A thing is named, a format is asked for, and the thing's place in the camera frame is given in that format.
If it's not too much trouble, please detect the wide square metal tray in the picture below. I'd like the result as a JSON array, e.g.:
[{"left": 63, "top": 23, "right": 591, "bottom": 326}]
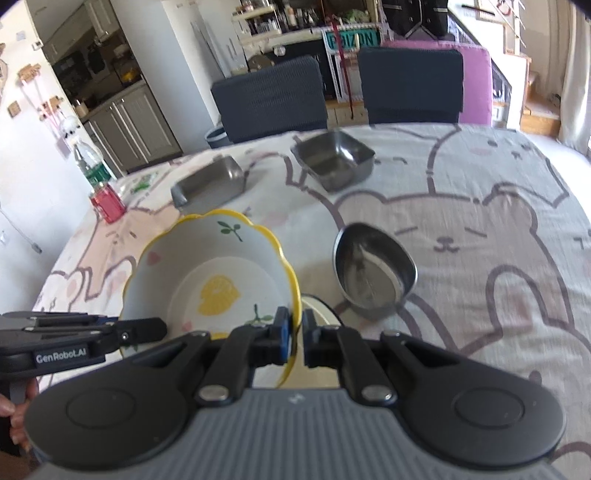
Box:
[{"left": 171, "top": 156, "right": 245, "bottom": 213}]

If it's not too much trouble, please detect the white curtain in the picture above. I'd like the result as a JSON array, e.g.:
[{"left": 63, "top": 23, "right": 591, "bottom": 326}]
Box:
[{"left": 558, "top": 0, "right": 591, "bottom": 153}]

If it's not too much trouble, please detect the black vest with white trim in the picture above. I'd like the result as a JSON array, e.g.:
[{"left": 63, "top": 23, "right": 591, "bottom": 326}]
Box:
[{"left": 382, "top": 0, "right": 451, "bottom": 38}]

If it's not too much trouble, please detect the clear plastic water bottle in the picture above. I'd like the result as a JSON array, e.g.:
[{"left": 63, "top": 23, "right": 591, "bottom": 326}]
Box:
[{"left": 73, "top": 141, "right": 117, "bottom": 190}]

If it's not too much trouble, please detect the bear printed tablecloth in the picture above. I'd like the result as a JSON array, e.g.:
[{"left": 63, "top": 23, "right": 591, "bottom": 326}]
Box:
[{"left": 32, "top": 124, "right": 591, "bottom": 480}]

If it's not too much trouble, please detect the grey lower kitchen cabinet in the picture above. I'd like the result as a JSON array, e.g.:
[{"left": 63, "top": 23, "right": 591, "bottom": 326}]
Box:
[{"left": 83, "top": 85, "right": 183, "bottom": 178}]

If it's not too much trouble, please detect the teal lettered sign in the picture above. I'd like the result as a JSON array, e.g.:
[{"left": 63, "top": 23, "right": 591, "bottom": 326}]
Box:
[{"left": 323, "top": 28, "right": 380, "bottom": 51}]

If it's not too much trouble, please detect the deep square metal tray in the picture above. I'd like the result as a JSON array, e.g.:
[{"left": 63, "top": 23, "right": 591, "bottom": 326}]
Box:
[{"left": 291, "top": 130, "right": 376, "bottom": 193}]

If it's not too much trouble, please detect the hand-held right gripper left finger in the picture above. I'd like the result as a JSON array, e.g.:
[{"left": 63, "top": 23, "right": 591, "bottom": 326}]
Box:
[{"left": 157, "top": 307, "right": 293, "bottom": 406}]

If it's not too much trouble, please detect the pink ribbon with white plush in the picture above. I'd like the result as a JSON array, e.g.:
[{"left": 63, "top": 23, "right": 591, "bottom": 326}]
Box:
[{"left": 41, "top": 99, "right": 84, "bottom": 139}]

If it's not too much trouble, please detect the oval metal bowl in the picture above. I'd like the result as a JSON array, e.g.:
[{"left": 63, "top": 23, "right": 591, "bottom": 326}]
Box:
[{"left": 332, "top": 222, "right": 419, "bottom": 320}]

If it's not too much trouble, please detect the red drink can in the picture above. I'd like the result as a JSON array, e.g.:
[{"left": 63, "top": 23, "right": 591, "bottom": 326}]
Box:
[{"left": 90, "top": 183, "right": 127, "bottom": 224}]

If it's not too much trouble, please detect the dark grey chair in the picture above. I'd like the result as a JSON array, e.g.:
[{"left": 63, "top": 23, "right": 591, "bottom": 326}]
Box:
[
  {"left": 211, "top": 56, "right": 328, "bottom": 144},
  {"left": 357, "top": 46, "right": 464, "bottom": 125}
]

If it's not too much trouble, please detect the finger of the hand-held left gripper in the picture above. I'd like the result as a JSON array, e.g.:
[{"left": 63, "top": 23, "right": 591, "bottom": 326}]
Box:
[{"left": 99, "top": 318, "right": 168, "bottom": 356}]

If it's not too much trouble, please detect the yellow rimmed floral bowl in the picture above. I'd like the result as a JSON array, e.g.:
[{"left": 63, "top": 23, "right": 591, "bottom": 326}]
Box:
[{"left": 121, "top": 209, "right": 303, "bottom": 391}]

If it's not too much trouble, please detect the white wall cable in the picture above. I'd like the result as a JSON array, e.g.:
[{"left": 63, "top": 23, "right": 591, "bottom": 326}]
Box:
[{"left": 0, "top": 203, "right": 42, "bottom": 254}]

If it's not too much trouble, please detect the person's left hand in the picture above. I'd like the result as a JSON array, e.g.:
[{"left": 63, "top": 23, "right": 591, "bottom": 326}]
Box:
[{"left": 0, "top": 382, "right": 40, "bottom": 452}]

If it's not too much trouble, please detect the white cosmetics shelf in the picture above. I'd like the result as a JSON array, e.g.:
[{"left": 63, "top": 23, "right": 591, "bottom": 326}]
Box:
[{"left": 233, "top": 7, "right": 282, "bottom": 44}]

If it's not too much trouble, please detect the purple seat cushion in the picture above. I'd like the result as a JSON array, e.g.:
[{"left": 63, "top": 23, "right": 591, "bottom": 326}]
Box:
[{"left": 383, "top": 41, "right": 492, "bottom": 126}]

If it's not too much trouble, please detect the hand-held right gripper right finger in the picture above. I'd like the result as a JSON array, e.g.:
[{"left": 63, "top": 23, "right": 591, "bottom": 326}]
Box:
[{"left": 302, "top": 310, "right": 444, "bottom": 407}]

